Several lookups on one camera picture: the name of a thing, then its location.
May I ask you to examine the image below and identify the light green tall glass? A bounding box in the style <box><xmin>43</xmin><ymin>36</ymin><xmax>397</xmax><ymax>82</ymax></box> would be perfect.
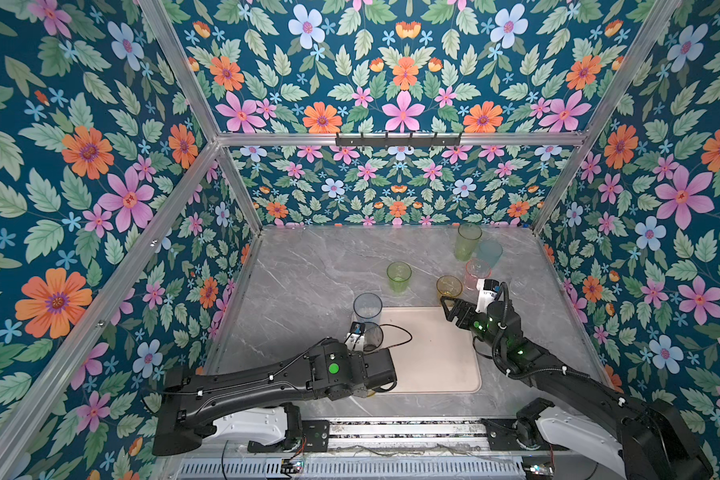
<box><xmin>454</xmin><ymin>223</ymin><xmax>482</xmax><ymax>262</ymax></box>

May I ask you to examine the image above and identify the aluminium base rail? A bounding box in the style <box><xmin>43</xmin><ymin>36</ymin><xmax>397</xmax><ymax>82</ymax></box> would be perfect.
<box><xmin>155</xmin><ymin>416</ymin><xmax>661</xmax><ymax>460</ymax></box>

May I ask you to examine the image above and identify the metal hook rail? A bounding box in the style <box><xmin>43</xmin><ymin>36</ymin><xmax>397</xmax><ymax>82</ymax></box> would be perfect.
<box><xmin>334</xmin><ymin>132</ymin><xmax>462</xmax><ymax>149</ymax></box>

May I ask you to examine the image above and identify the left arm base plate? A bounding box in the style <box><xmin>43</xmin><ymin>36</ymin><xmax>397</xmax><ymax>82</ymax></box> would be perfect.
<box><xmin>247</xmin><ymin>420</ymin><xmax>331</xmax><ymax>454</ymax></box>

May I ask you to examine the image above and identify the pink short glass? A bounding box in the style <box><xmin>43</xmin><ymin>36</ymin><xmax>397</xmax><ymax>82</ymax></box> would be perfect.
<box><xmin>464</xmin><ymin>257</ymin><xmax>492</xmax><ymax>290</ymax></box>

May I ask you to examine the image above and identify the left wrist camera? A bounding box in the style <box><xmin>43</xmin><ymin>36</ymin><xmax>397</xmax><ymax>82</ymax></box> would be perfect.
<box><xmin>344</xmin><ymin>322</ymin><xmax>366</xmax><ymax>352</ymax></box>

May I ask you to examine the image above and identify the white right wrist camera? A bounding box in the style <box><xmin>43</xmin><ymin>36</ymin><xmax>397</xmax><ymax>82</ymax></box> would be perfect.
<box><xmin>475</xmin><ymin>278</ymin><xmax>501</xmax><ymax>313</ymax></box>

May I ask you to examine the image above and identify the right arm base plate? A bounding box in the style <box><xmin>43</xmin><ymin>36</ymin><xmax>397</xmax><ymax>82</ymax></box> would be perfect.
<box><xmin>480</xmin><ymin>418</ymin><xmax>567</xmax><ymax>453</ymax></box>

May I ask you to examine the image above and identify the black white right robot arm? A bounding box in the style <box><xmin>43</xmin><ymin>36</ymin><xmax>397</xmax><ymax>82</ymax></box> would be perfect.
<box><xmin>440</xmin><ymin>291</ymin><xmax>714</xmax><ymax>479</ymax></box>

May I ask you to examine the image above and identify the beige plastic tray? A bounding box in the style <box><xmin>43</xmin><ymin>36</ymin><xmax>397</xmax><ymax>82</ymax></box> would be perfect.
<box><xmin>378</xmin><ymin>307</ymin><xmax>482</xmax><ymax>395</ymax></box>

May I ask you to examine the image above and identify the grey tall glass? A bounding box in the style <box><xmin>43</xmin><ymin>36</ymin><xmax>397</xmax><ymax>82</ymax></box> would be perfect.
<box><xmin>362</xmin><ymin>322</ymin><xmax>384</xmax><ymax>353</ymax></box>

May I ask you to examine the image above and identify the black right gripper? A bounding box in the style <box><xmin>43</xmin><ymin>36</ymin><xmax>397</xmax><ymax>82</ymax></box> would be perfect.
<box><xmin>440</xmin><ymin>295</ymin><xmax>505</xmax><ymax>359</ymax></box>

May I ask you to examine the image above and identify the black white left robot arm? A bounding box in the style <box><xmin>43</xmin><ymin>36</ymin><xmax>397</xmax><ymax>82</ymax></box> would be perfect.
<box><xmin>153</xmin><ymin>338</ymin><xmax>397</xmax><ymax>457</ymax></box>

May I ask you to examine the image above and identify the white vented cable duct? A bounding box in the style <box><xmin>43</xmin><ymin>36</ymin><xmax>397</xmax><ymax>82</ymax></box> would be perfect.
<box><xmin>178</xmin><ymin>456</ymin><xmax>526</xmax><ymax>479</ymax></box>

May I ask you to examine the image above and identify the yellow short glass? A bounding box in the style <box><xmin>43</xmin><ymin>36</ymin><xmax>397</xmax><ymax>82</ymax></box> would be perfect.
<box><xmin>436</xmin><ymin>275</ymin><xmax>463</xmax><ymax>298</ymax></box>

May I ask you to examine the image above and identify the green short glass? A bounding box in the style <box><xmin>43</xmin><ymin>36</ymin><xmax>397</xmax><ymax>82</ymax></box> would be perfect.
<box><xmin>386</xmin><ymin>261</ymin><xmax>413</xmax><ymax>294</ymax></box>

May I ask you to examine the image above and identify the blue tall glass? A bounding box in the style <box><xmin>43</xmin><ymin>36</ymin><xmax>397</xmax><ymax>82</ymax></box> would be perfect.
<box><xmin>352</xmin><ymin>292</ymin><xmax>383</xmax><ymax>324</ymax></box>

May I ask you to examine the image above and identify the teal short glass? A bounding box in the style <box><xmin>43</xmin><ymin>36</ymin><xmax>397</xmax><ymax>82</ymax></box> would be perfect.
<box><xmin>476</xmin><ymin>239</ymin><xmax>504</xmax><ymax>268</ymax></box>

